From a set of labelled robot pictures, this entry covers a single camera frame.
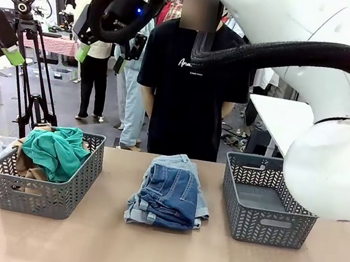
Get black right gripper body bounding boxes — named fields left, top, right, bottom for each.
left=97, top=0, right=157, bottom=50

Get green top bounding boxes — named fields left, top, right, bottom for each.
left=16, top=118, right=95, bottom=188

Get beige top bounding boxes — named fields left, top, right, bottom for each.
left=0, top=120, right=58, bottom=198

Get dark blue denim shorts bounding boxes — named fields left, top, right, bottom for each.
left=131, top=161, right=205, bottom=233

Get light blue denim shorts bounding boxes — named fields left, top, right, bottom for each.
left=122, top=145, right=220, bottom=237

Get table with pink checked cloth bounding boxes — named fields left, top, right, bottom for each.
left=20, top=30, right=84, bottom=59

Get mannequin in cream shirt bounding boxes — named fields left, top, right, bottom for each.
left=56, top=0, right=123, bottom=125

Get mannequin with plaid scarf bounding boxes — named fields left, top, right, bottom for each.
left=155, top=0, right=186, bottom=31

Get mannequin in light blue fleece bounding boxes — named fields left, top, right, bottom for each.
left=98, top=11, right=163, bottom=152

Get person in black t-shirt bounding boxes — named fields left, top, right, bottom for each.
left=124, top=0, right=266, bottom=168

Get mannequin in pale blue shirt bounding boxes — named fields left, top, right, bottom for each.
left=217, top=7, right=249, bottom=39

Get mannequin in white coat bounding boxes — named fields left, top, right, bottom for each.
left=252, top=65, right=285, bottom=96

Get grey plastic basket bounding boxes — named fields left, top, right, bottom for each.
left=0, top=117, right=108, bottom=226
left=213, top=149, right=327, bottom=254

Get black camera tripod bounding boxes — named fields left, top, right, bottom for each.
left=0, top=0, right=80, bottom=145

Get black right arm cable sleeve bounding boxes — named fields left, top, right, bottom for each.
left=73, top=0, right=350, bottom=141

